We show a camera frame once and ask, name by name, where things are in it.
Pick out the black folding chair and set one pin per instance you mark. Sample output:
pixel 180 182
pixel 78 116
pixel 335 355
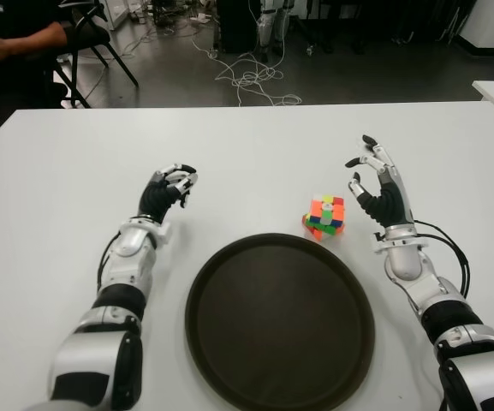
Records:
pixel 97 40

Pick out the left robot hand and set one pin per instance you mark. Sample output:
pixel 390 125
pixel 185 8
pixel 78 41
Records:
pixel 156 199

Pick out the seated person in black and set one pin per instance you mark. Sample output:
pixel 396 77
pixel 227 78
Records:
pixel 7 85

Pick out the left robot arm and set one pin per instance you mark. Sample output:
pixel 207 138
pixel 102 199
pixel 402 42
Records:
pixel 126 257

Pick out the person's bare forearm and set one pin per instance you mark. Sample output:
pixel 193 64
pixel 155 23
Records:
pixel 32 40

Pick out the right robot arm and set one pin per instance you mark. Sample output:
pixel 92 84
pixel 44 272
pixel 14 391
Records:
pixel 405 257

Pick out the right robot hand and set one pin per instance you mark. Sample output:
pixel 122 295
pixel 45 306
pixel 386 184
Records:
pixel 390 203

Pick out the small caster wheel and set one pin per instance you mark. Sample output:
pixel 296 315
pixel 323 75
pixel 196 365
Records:
pixel 311 49

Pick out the multicoloured Rubik's cube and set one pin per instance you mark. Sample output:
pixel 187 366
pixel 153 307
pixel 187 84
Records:
pixel 325 210

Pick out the dark brown round plate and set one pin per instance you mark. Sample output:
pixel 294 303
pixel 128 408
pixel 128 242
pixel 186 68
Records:
pixel 281 321

